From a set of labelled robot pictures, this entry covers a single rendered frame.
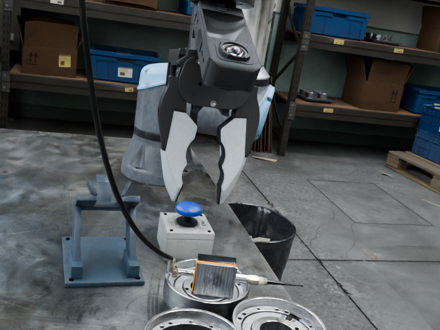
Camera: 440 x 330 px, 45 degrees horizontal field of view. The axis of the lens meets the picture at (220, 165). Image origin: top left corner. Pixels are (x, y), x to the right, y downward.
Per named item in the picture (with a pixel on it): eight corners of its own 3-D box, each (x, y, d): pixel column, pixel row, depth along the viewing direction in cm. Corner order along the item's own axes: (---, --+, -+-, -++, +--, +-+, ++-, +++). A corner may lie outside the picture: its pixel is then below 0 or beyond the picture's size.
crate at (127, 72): (154, 78, 436) (156, 52, 429) (158, 88, 401) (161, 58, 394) (88, 71, 423) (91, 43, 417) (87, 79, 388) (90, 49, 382)
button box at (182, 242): (211, 261, 78) (215, 231, 76) (163, 260, 76) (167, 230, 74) (199, 236, 85) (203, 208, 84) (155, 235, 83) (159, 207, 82)
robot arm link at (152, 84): (141, 116, 114) (148, 54, 110) (203, 128, 113) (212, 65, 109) (126, 129, 103) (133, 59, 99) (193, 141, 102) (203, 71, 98)
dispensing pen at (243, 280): (296, 294, 67) (164, 279, 66) (303, 264, 66) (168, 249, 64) (300, 304, 65) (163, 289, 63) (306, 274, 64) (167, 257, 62)
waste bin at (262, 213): (287, 349, 192) (311, 243, 179) (198, 353, 183) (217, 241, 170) (257, 296, 223) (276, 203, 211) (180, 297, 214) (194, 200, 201)
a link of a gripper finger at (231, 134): (233, 189, 60) (230, 108, 58) (249, 203, 55) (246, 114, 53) (206, 192, 59) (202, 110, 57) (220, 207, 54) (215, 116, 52)
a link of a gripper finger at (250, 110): (256, 153, 55) (253, 68, 53) (260, 156, 54) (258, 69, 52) (212, 158, 54) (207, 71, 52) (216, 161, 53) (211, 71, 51)
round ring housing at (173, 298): (198, 277, 73) (201, 250, 72) (260, 311, 67) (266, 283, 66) (143, 304, 65) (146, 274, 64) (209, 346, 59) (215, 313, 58)
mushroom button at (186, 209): (200, 241, 78) (205, 210, 77) (174, 240, 77) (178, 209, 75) (195, 229, 82) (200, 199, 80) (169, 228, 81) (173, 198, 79)
